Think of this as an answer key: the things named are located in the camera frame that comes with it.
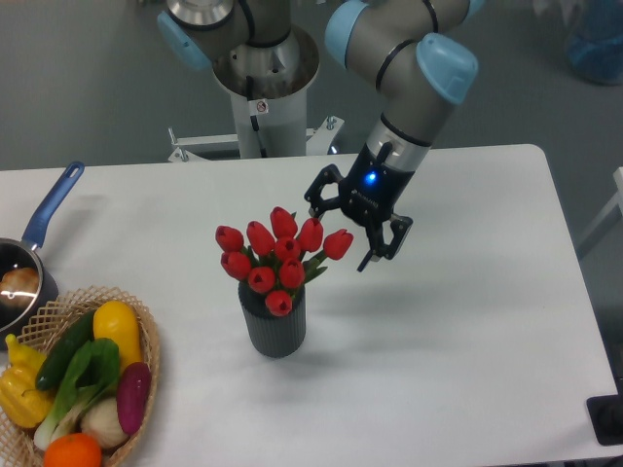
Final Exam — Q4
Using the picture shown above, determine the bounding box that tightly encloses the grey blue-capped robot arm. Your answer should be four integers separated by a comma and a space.
157, 0, 481, 262

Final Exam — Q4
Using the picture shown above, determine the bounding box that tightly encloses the bread roll in pan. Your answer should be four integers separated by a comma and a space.
1, 268, 40, 310

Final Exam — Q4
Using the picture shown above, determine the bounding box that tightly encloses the white garlic bulb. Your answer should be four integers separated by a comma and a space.
80, 397, 128, 449

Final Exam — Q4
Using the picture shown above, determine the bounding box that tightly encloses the green cucumber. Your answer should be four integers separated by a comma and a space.
35, 310, 95, 391

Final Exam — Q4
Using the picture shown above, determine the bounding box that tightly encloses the blue translucent container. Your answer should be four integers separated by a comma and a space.
565, 0, 622, 86

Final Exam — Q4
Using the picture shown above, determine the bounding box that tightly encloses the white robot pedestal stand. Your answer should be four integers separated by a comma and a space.
168, 25, 345, 162

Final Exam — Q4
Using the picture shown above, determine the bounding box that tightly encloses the red tulip bouquet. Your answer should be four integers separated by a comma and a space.
215, 206, 354, 318

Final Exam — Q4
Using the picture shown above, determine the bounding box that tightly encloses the orange fruit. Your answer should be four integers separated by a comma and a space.
43, 433, 102, 467

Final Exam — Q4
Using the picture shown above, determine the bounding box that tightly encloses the yellow bell pepper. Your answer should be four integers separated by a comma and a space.
1, 334, 55, 429

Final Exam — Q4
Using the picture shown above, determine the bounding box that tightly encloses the black device at table edge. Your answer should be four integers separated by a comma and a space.
586, 395, 622, 446

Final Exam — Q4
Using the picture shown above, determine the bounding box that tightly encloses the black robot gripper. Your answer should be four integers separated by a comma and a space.
303, 149, 418, 273

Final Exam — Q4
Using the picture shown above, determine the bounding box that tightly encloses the blue-handled saucepan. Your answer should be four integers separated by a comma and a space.
1, 162, 85, 336

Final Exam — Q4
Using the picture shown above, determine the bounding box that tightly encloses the white frame at right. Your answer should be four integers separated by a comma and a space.
575, 167, 622, 260

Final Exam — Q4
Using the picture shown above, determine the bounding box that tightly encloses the dark grey ribbed vase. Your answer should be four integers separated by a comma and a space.
238, 283, 307, 358

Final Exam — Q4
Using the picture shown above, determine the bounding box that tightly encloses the green bok choy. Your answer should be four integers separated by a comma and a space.
33, 338, 121, 450

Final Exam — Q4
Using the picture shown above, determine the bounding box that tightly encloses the purple eggplant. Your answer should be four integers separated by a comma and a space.
117, 362, 152, 436

